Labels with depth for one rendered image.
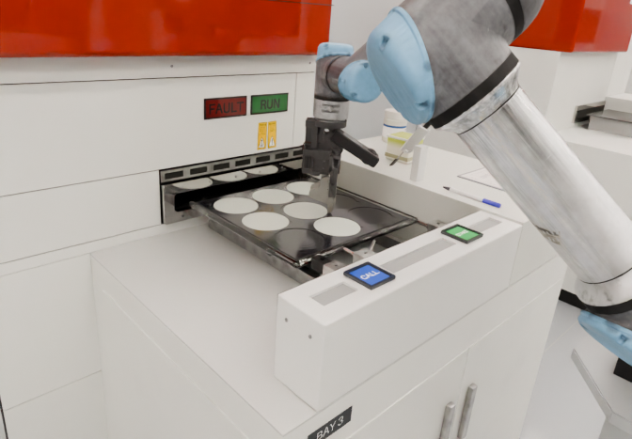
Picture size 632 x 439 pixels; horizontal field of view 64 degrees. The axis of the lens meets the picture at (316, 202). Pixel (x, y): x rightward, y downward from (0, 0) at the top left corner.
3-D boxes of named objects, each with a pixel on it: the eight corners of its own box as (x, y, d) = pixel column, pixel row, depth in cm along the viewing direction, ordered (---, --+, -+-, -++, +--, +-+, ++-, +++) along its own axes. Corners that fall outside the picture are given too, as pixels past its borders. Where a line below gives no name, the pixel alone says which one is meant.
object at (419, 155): (395, 176, 123) (402, 121, 118) (405, 173, 125) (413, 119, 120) (416, 182, 119) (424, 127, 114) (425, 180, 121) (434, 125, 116)
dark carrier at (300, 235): (196, 204, 115) (196, 201, 115) (307, 179, 138) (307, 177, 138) (296, 262, 93) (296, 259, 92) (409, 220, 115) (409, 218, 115)
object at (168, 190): (161, 223, 116) (160, 183, 113) (303, 188, 145) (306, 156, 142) (165, 225, 115) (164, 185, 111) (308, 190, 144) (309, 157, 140)
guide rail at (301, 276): (208, 227, 122) (208, 215, 121) (214, 225, 123) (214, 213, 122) (364, 322, 89) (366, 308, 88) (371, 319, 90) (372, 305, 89)
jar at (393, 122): (376, 140, 156) (380, 109, 152) (390, 137, 160) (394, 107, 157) (394, 145, 151) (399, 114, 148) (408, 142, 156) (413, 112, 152)
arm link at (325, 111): (350, 97, 109) (349, 103, 102) (348, 118, 111) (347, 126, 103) (315, 94, 110) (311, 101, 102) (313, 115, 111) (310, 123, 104)
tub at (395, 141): (383, 158, 136) (386, 133, 134) (399, 154, 142) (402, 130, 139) (406, 165, 132) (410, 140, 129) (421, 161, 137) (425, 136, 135)
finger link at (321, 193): (308, 211, 115) (310, 171, 112) (334, 212, 115) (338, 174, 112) (307, 215, 112) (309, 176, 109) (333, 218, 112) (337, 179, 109)
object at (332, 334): (272, 376, 75) (276, 293, 70) (468, 269, 111) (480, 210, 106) (316, 414, 68) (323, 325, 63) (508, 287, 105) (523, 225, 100)
